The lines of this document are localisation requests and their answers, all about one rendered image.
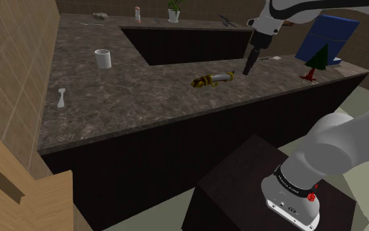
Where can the green tree figure red base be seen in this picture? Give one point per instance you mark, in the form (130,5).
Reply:
(317,59)

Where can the dark robot stand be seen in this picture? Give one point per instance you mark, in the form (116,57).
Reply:
(235,179)

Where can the white spoon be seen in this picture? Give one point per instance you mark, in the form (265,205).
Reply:
(91,24)

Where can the green plant in white pot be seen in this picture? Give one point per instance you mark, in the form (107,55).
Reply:
(173,15)

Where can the white cup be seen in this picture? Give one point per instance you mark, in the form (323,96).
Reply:
(103,60)

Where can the light wooden furniture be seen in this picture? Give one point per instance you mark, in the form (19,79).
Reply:
(18,204)

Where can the white bone-shaped thing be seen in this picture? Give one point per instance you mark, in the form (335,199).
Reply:
(61,99)

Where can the black kitchen tool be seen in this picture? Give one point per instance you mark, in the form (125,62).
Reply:
(226,20)

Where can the grey rough lump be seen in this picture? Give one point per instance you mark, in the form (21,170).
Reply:
(100,16)

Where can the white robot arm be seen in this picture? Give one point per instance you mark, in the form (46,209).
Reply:
(294,204)

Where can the white shaker with pink top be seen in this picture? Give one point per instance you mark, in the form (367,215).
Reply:
(137,15)

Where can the blue book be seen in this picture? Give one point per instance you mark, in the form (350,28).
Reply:
(326,36)

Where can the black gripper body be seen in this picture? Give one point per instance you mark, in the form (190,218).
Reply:
(260,40)

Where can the small knife with white blade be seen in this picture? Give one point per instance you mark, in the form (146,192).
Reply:
(272,58)

